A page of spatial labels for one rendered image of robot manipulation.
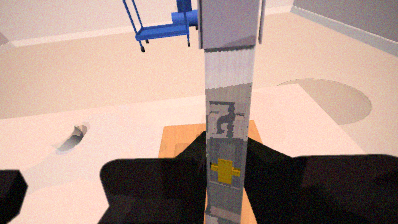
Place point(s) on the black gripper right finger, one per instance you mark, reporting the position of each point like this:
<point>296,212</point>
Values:
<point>278,186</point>

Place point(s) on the wooden board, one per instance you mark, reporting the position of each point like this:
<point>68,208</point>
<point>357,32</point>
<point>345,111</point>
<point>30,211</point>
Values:
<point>177,138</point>

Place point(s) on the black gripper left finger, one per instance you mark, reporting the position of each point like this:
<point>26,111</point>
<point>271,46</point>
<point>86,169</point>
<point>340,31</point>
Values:
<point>182,177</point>

